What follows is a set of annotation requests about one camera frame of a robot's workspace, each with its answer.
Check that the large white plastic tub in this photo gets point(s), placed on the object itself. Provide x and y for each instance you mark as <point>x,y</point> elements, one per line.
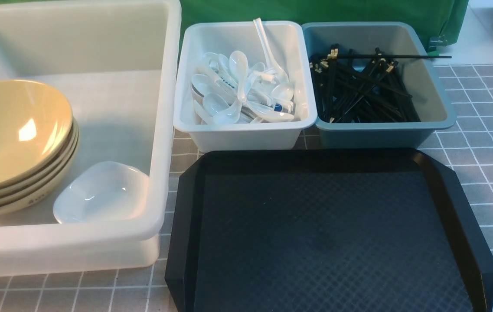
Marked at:
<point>115,61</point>

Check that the bottom stacked yellow bowl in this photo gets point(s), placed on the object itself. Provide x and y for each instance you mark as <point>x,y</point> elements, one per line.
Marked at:
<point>45,186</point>

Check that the black chopstick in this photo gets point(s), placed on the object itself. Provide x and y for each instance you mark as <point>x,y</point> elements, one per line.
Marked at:
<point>381,56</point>

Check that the white soup spoon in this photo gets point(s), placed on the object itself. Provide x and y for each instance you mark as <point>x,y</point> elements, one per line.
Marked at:
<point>238,65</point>

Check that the grey checked tablecloth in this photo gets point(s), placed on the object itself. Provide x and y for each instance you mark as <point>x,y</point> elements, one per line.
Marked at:
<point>467,147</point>

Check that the top stacked yellow bowl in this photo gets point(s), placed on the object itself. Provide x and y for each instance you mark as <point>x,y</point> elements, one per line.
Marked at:
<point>35,175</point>

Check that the black serving tray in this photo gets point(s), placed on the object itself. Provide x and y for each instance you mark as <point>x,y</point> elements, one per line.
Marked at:
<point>386,230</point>

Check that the yellow-green noodle bowl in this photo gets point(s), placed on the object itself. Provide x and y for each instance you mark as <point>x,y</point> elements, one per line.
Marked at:
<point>35,119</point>

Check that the pile of black chopsticks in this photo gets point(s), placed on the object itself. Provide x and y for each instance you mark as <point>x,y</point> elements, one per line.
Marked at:
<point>359,90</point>

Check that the blue chopstick bin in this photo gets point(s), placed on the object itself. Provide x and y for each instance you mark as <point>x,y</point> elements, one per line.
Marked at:
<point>419,76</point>

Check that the white spoon bin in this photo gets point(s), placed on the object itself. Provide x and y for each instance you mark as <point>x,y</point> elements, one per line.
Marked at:
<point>286,40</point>

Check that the pile of white spoons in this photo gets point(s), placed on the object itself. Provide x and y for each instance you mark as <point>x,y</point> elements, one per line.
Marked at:
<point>218,98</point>

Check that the white square dish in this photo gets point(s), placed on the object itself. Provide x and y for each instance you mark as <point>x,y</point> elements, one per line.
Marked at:
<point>107,191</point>

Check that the long white ladle spoon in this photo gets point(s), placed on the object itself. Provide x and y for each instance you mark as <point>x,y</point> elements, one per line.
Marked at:
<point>281,75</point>

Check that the middle stacked yellow bowl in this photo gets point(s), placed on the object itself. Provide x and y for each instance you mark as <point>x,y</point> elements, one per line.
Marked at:
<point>23,193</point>

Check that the green cloth backdrop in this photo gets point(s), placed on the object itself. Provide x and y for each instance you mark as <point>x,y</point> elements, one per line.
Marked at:
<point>431,19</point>

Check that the stacked yellow bowl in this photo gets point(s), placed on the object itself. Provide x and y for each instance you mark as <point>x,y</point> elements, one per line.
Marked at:
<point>23,193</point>
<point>45,186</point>
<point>35,175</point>

